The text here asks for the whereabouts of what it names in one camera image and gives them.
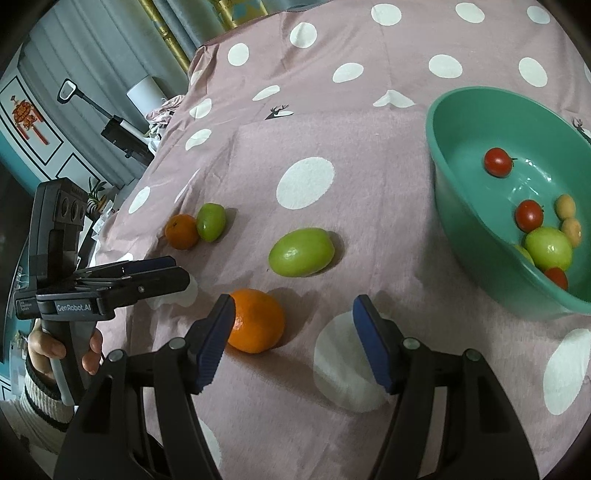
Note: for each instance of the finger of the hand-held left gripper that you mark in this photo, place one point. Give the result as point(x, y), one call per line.
point(147, 265)
point(147, 285)

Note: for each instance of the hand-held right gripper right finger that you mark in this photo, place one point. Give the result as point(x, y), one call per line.
point(374, 346)

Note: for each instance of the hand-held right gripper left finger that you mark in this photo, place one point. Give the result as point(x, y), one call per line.
point(214, 341)

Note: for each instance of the orange mandarin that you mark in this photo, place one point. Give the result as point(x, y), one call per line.
point(182, 231)
point(256, 321)

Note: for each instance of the green jujube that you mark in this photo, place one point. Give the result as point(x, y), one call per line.
point(302, 252)
point(211, 222)
point(524, 254)
point(548, 249)

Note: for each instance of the red cherry tomato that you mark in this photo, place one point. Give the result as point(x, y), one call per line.
point(556, 278)
point(498, 161)
point(529, 215)

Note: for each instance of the green plastic bowl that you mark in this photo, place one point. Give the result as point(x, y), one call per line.
point(461, 161)

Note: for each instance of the person's left forearm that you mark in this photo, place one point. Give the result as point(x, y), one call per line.
point(37, 406)

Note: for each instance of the person's left hand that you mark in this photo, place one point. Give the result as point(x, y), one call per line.
point(44, 348)

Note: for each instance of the small green plant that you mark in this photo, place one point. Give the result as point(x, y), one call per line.
point(94, 191)

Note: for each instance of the black stick vacuum cleaner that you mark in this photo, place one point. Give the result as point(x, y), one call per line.
point(120, 134)

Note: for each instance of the pile of light clothes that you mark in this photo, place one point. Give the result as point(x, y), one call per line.
point(161, 115)

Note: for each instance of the white cylinder appliance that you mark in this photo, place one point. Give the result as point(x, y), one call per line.
point(145, 92)

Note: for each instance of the grey curtain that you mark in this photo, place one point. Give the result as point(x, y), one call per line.
point(106, 46)

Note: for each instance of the pink polka-dot blanket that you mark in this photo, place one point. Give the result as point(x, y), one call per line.
point(369, 138)

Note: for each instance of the tan longan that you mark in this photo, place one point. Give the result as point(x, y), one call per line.
point(572, 231)
point(565, 206)

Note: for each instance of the gold curtain trim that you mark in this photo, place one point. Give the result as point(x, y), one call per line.
point(166, 27)

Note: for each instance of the red knot wall ornament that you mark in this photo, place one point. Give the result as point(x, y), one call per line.
point(25, 120)

